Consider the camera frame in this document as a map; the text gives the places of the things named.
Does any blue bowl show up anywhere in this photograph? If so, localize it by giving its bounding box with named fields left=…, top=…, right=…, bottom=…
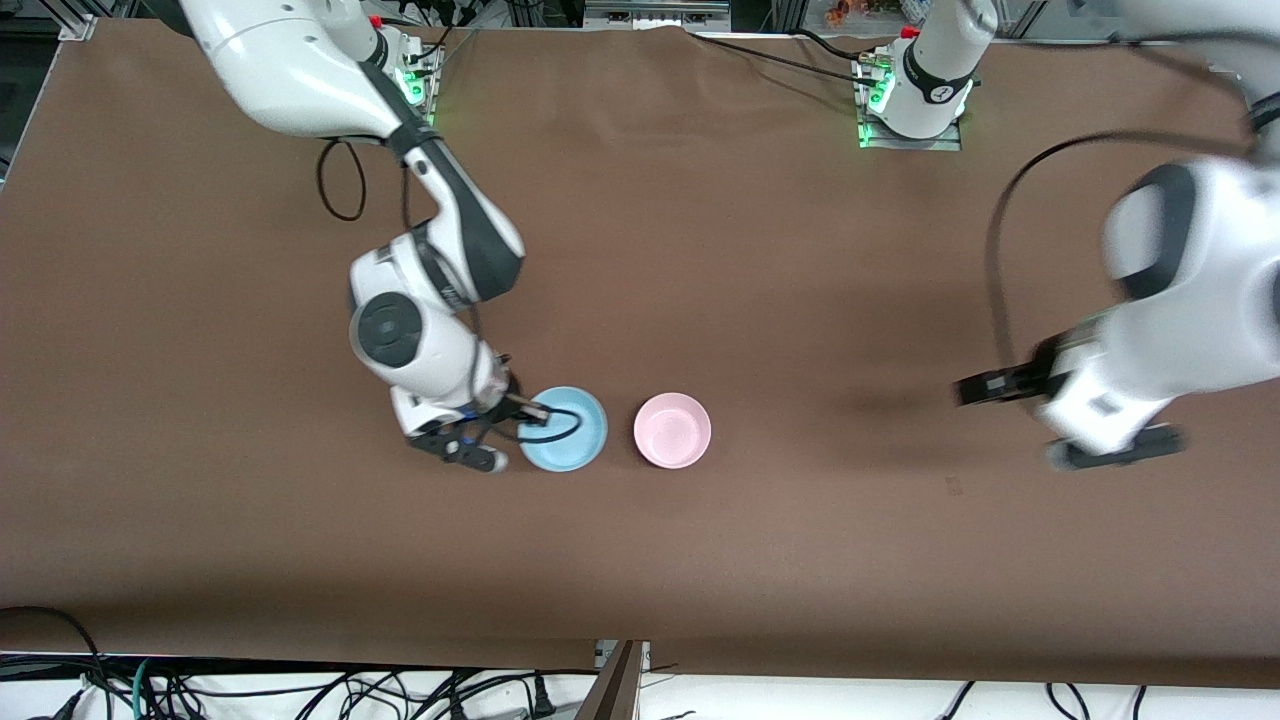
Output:
left=518, top=386, right=609, bottom=474

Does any pink bowl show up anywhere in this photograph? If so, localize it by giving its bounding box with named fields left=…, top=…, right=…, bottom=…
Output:
left=633, top=392, right=714, bottom=470

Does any brown table cover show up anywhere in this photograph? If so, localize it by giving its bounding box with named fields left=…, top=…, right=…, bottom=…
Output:
left=0, top=18, right=1280, bottom=689

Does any grey equipment rack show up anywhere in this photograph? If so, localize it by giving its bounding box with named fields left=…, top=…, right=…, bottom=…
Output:
left=583, top=0, right=733, bottom=31

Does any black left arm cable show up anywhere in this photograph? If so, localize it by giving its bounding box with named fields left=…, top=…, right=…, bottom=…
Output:
left=984, top=128, right=1263, bottom=373

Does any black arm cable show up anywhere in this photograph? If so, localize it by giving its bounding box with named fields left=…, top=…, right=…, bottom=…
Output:
left=316, top=138, right=585, bottom=446
left=984, top=128, right=1263, bottom=373

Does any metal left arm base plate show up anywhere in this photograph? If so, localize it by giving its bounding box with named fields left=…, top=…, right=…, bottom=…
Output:
left=856, top=55, right=964, bottom=152

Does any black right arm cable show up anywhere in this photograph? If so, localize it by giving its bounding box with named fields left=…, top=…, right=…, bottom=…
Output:
left=316, top=138, right=585, bottom=446

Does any aluminium frame post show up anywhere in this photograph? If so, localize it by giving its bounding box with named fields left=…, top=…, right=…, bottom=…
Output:
left=575, top=640, right=653, bottom=720

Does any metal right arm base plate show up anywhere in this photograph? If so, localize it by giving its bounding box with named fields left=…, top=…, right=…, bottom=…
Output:
left=395, top=40, right=443, bottom=129

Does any black cable across table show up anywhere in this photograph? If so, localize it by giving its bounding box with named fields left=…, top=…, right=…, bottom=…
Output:
left=688, top=28, right=881, bottom=85

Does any black looped floor cable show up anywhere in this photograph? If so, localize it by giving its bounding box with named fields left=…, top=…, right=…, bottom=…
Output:
left=0, top=606, right=106, bottom=720

